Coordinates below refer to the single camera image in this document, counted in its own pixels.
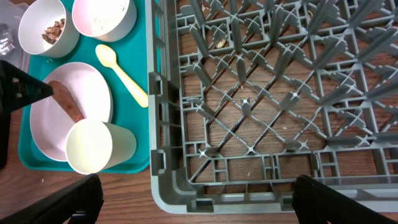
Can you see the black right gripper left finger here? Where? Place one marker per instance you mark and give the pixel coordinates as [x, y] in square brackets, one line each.
[79, 202]

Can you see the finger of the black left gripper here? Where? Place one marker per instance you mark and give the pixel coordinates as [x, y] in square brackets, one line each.
[19, 89]

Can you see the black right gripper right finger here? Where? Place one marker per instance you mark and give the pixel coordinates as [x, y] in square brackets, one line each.
[314, 202]

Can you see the brown sausage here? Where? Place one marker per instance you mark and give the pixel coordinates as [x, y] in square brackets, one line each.
[64, 98]

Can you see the grey dishwasher rack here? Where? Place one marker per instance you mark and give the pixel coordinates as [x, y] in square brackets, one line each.
[245, 96]

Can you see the black tray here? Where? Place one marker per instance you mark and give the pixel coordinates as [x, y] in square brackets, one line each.
[4, 138]

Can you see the white plastic cup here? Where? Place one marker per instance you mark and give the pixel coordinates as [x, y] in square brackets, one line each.
[93, 146]

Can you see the brown food scraps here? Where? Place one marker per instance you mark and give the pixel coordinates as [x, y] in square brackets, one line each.
[52, 34]

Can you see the white round plate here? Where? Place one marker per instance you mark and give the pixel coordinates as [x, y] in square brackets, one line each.
[50, 124]

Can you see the clear plastic bin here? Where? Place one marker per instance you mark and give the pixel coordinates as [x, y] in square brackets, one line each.
[11, 14]

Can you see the white bowl with food scraps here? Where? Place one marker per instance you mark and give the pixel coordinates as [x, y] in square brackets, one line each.
[40, 15]

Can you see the yellow plastic spoon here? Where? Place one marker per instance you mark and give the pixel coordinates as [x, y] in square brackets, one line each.
[107, 57]

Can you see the pink empty bowl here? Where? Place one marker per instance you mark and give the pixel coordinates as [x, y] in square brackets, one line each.
[106, 20]

